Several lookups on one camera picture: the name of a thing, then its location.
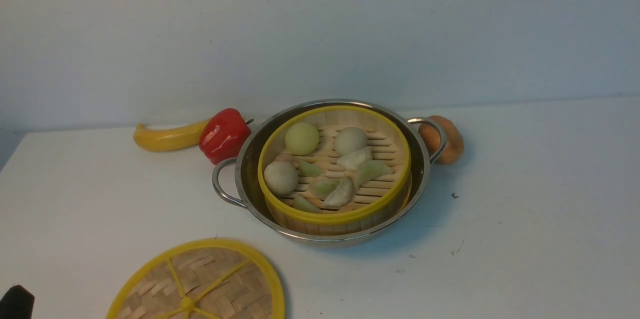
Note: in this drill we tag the yellow-rimmed bamboo steamer basket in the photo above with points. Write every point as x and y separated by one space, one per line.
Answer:
385 145

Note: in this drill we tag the yellow woven bamboo steamer lid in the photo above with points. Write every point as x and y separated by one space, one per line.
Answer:
214 278

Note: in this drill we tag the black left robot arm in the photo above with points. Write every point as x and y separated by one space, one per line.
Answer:
17 303

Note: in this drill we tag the stainless steel pot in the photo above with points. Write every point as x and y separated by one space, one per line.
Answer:
236 181

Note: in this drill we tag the pale yellow round bun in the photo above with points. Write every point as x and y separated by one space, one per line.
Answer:
302 138

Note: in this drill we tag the white round bun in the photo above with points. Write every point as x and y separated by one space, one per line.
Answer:
350 140
281 177

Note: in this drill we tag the small green dumpling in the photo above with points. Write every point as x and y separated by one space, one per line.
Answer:
309 169

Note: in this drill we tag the white dumpling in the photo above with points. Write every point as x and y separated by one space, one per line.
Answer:
352 161
341 195

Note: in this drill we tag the white round bun front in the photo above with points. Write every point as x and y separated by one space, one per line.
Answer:
281 177

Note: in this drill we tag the white dumpling front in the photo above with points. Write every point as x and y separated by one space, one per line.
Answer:
341 195

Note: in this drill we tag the green dumpling front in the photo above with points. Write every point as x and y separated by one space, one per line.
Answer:
302 204

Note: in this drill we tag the red bell pepper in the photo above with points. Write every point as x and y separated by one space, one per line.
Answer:
224 135

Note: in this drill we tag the yellow banana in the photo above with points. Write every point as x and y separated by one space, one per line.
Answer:
168 140

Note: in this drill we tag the orange-brown onion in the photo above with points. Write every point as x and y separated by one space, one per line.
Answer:
454 148

